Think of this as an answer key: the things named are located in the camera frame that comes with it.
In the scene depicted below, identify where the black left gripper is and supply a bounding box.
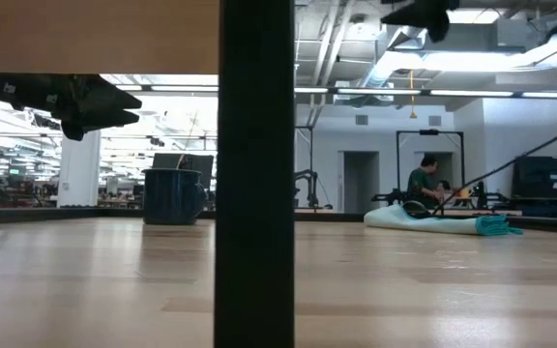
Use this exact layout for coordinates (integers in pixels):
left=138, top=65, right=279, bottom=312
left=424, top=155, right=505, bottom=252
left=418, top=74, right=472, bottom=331
left=0, top=72, right=143, bottom=142

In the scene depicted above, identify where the dark blue mug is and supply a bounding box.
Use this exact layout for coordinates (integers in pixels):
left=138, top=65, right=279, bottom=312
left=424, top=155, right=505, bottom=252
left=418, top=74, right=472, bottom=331
left=141, top=167, right=209, bottom=226

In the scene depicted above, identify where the wooden shelf board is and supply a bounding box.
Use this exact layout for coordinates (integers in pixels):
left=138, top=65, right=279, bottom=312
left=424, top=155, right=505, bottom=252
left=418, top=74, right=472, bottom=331
left=0, top=0, right=220, bottom=75

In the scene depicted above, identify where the white pillar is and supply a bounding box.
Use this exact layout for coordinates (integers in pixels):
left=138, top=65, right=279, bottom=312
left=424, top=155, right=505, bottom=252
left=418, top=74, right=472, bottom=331
left=56, top=129, right=103, bottom=209

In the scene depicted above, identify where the black computer monitor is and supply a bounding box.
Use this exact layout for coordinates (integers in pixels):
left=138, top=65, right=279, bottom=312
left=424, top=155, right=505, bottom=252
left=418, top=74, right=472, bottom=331
left=151, top=152, right=184, bottom=171
left=181, top=154, right=216, bottom=191

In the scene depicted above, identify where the black equipment case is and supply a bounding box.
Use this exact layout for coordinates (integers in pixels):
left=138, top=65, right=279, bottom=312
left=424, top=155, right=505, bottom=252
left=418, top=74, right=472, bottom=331
left=511, top=155, right=557, bottom=199

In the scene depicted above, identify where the white folded cloth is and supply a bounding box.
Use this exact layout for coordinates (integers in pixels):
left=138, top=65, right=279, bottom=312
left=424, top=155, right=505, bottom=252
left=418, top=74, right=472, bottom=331
left=364, top=203, right=483, bottom=237

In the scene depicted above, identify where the teal cloth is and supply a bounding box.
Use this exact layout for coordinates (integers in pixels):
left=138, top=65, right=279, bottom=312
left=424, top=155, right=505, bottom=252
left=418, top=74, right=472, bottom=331
left=474, top=214, right=525, bottom=238

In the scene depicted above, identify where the silver ventilation duct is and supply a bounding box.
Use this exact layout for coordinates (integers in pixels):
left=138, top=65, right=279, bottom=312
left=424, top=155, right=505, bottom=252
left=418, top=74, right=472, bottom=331
left=359, top=0, right=455, bottom=89

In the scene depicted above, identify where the yellow hanging cord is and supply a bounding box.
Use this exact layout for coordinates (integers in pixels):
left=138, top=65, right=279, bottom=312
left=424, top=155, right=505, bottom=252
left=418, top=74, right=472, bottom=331
left=407, top=70, right=418, bottom=120

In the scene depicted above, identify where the black frame stand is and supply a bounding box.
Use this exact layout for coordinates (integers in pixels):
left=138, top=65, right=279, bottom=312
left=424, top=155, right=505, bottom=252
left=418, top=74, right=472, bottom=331
left=395, top=129, right=466, bottom=204

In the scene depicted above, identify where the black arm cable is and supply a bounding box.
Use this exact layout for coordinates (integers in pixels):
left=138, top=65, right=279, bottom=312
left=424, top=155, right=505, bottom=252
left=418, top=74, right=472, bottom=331
left=431, top=117, right=557, bottom=217

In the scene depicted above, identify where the black shelf post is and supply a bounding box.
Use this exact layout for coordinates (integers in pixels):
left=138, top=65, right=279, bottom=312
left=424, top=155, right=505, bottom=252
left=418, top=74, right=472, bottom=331
left=214, top=0, right=297, bottom=348

